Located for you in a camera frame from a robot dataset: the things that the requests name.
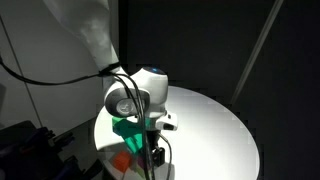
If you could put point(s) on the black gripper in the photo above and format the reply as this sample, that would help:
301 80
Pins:
158 153

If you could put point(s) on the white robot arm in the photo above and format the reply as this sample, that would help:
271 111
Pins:
142 94

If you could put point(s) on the yellow-green block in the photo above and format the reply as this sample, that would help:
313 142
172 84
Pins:
139 168

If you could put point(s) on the orange block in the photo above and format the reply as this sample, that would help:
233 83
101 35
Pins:
122 161

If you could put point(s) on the green block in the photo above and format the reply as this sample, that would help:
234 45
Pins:
115 121

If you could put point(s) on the round white table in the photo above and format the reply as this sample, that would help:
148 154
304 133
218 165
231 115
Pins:
211 143

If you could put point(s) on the purple clamp lower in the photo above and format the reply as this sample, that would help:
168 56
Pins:
70 170

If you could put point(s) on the purple clamp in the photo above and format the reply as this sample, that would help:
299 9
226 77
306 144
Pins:
18 140
70 170

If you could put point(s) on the purple clamp upper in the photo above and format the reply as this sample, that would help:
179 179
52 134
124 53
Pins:
18 140

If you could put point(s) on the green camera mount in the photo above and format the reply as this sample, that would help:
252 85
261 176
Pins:
131 134

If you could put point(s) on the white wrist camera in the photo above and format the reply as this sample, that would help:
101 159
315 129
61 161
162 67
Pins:
167 122

